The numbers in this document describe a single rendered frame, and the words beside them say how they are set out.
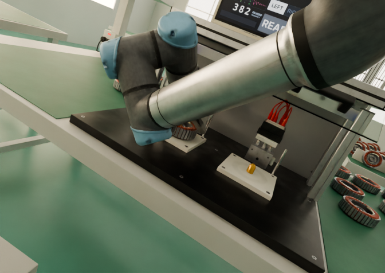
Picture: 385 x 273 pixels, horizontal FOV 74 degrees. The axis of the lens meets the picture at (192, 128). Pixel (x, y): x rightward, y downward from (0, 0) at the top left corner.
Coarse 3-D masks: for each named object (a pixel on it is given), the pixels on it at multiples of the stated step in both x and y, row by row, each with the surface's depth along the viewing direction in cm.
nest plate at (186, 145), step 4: (172, 136) 73; (176, 136) 74; (196, 136) 80; (200, 136) 82; (164, 140) 71; (168, 140) 71; (172, 140) 70; (176, 140) 72; (180, 140) 73; (184, 140) 74; (188, 140) 75; (192, 140) 76; (196, 140) 78; (200, 140) 79; (204, 140) 80; (172, 144) 70; (176, 144) 70; (180, 144) 70; (184, 144) 71; (188, 144) 72; (192, 144) 73; (196, 144) 75; (200, 144) 78; (180, 148) 70; (184, 148) 69; (188, 148) 70; (192, 148) 72
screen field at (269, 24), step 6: (264, 18) 75; (270, 18) 75; (276, 18) 74; (264, 24) 76; (270, 24) 75; (276, 24) 74; (282, 24) 74; (258, 30) 77; (264, 30) 76; (270, 30) 75; (276, 30) 75
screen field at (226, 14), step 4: (224, 12) 80; (228, 12) 79; (228, 16) 79; (232, 16) 79; (236, 16) 78; (240, 16) 78; (236, 20) 79; (240, 20) 78; (244, 20) 78; (248, 20) 77; (248, 24) 77; (252, 24) 77
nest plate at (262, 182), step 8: (232, 160) 74; (240, 160) 77; (224, 168) 67; (232, 168) 69; (240, 168) 71; (256, 168) 76; (232, 176) 65; (240, 176) 66; (248, 176) 68; (256, 176) 70; (264, 176) 72; (272, 176) 75; (248, 184) 64; (256, 184) 65; (264, 184) 67; (272, 184) 69; (256, 192) 63; (264, 192) 63; (272, 192) 65
